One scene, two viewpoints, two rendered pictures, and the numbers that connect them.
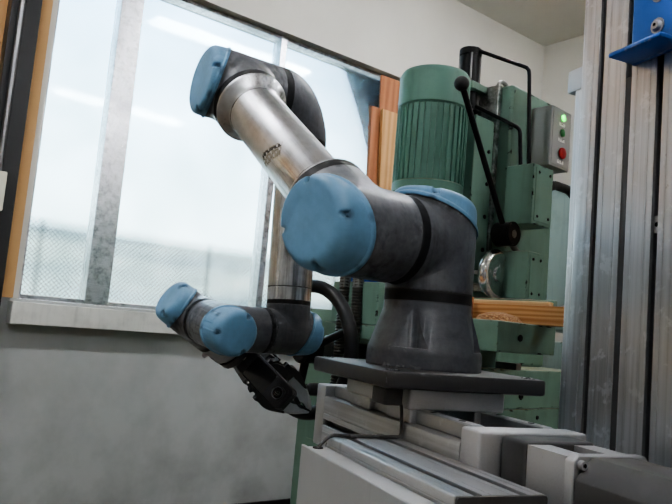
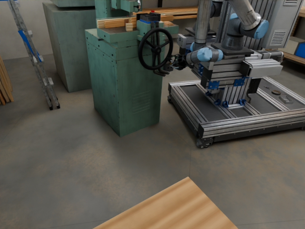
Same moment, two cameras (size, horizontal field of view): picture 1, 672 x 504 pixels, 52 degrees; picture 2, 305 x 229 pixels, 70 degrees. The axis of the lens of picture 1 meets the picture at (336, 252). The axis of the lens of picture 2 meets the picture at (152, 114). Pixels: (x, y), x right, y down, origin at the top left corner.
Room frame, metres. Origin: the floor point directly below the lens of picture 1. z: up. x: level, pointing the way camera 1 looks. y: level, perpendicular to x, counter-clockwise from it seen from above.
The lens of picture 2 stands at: (1.33, 1.51, 1.28)
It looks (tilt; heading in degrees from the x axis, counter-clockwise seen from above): 34 degrees down; 275
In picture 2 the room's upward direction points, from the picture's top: 3 degrees clockwise
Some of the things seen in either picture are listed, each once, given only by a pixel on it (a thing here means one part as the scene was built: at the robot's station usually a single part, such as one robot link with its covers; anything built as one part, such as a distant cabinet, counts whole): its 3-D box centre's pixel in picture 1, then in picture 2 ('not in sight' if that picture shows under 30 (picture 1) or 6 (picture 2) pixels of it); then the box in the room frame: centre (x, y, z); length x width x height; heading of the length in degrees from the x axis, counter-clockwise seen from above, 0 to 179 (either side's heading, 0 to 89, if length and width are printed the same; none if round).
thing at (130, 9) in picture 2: not in sight; (129, 6); (1.70, -0.23, 1.03); 0.14 x 0.07 x 0.09; 132
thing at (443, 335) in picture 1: (425, 329); (233, 40); (0.93, -0.13, 0.87); 0.15 x 0.15 x 0.10
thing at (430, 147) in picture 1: (431, 136); not in sight; (1.69, -0.21, 1.35); 0.18 x 0.18 x 0.31
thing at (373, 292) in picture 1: (375, 305); (150, 27); (1.52, -0.10, 0.91); 0.15 x 0.14 x 0.09; 42
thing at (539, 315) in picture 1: (451, 310); (141, 21); (1.61, -0.28, 0.92); 0.63 x 0.02 x 0.04; 42
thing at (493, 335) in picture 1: (400, 328); (143, 32); (1.58, -0.16, 0.87); 0.61 x 0.30 x 0.06; 42
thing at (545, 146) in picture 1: (550, 140); not in sight; (1.80, -0.54, 1.40); 0.10 x 0.06 x 0.16; 132
